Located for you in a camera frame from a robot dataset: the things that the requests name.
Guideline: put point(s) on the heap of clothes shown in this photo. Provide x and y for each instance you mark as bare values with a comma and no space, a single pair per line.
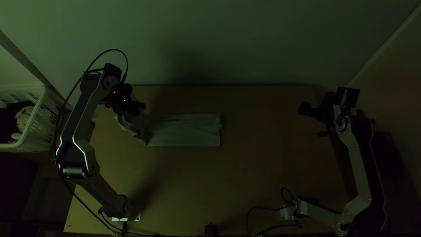
24,120

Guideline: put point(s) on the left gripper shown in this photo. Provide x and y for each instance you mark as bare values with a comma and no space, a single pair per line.
135,106

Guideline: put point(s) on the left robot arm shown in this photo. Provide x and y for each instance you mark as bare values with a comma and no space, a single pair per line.
80,131

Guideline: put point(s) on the white t-shirt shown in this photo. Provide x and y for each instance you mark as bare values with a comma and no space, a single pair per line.
187,130

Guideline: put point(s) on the white laundry basket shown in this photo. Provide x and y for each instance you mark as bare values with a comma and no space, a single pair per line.
39,128

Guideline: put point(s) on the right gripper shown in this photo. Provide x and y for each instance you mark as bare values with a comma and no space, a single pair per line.
312,110

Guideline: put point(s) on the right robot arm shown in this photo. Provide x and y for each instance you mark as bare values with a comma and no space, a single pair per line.
357,158

